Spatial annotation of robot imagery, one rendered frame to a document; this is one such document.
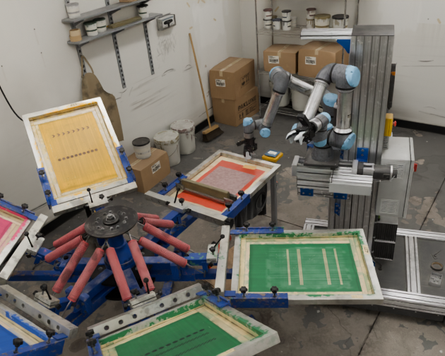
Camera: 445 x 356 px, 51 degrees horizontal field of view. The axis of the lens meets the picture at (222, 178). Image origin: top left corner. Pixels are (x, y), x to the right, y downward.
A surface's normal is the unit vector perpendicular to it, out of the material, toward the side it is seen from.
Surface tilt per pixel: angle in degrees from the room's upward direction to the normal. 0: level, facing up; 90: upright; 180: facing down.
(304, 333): 0
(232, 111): 90
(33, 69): 90
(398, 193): 90
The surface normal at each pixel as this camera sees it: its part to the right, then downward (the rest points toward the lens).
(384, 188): -0.29, 0.52
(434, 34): -0.56, 0.47
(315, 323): -0.08, -0.85
